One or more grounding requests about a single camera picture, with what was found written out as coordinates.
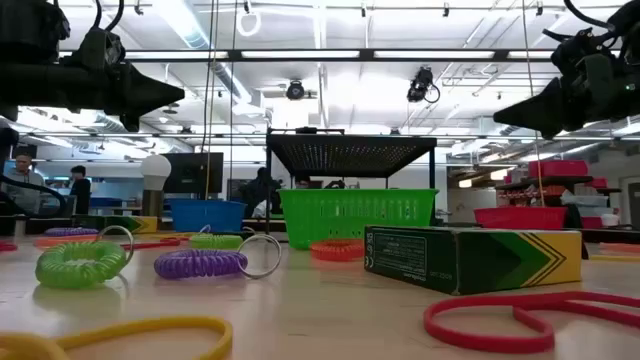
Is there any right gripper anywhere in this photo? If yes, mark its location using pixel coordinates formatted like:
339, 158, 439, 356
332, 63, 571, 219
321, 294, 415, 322
492, 52, 640, 141

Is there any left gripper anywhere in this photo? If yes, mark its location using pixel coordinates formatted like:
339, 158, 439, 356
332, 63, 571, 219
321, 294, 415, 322
63, 60, 186, 133

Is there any red plastic basket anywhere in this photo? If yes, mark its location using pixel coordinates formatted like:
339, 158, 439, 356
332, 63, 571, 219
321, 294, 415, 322
473, 205, 569, 231

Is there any green blue crayon box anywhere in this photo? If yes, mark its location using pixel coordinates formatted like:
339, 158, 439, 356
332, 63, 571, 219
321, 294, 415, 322
363, 225, 584, 296
73, 214, 159, 235

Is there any blue plastic basket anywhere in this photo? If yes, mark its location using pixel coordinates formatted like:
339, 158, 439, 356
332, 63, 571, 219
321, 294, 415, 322
168, 198, 247, 234

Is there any long red rubber band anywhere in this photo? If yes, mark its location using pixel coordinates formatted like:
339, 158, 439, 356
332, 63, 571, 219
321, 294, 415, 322
119, 237, 182, 251

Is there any purple coil wristband keyring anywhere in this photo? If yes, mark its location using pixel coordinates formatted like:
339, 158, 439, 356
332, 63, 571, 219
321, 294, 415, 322
153, 233, 283, 280
43, 227, 100, 238

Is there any green coil wristband keyring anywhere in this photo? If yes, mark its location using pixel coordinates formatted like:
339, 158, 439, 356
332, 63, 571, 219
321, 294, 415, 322
189, 224, 245, 251
34, 225, 135, 290

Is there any green plastic basket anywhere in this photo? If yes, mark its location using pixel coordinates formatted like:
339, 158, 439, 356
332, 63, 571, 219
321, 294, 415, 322
277, 188, 440, 251

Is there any orange coil wristband keyring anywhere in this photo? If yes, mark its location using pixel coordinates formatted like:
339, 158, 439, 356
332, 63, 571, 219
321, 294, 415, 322
309, 238, 366, 263

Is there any red storage bin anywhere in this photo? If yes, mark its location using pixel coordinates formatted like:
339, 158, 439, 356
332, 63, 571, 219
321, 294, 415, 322
528, 159, 590, 179

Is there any black shelf unit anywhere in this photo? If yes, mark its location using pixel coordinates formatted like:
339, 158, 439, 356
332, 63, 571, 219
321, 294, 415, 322
494, 173, 624, 230

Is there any white bulb brass lamp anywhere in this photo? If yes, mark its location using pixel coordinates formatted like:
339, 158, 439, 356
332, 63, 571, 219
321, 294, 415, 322
138, 153, 173, 220

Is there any black monitor screen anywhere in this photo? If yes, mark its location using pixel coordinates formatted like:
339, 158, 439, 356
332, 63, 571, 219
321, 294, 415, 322
162, 151, 225, 195

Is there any clear plastic bin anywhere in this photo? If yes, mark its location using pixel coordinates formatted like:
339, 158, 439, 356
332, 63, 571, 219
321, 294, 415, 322
559, 192, 609, 209

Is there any person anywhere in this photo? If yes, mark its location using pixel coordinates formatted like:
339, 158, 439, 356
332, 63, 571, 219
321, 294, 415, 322
2, 152, 46, 216
238, 167, 282, 220
68, 164, 93, 215

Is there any orange rubber band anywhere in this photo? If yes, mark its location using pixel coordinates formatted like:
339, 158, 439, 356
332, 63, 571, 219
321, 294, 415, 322
598, 242, 640, 254

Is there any black metal crossbar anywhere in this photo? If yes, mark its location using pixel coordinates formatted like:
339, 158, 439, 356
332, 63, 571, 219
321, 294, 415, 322
0, 48, 640, 64

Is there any black perforated metal stand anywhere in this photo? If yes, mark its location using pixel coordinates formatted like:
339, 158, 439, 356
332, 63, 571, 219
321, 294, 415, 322
264, 127, 438, 246

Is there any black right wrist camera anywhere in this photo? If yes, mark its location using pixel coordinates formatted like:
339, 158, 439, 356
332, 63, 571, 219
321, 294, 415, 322
581, 52, 618, 97

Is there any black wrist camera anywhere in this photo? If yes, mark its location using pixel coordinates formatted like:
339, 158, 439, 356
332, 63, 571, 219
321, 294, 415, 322
74, 27, 126, 69
581, 52, 618, 97

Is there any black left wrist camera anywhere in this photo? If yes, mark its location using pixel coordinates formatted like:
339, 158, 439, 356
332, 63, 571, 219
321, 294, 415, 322
74, 27, 126, 69

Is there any white looped cable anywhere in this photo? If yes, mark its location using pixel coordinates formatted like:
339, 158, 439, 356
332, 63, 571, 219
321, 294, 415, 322
235, 0, 262, 38

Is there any black hanging camera with cable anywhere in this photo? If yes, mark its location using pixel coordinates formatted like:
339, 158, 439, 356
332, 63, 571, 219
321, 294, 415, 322
406, 66, 441, 105

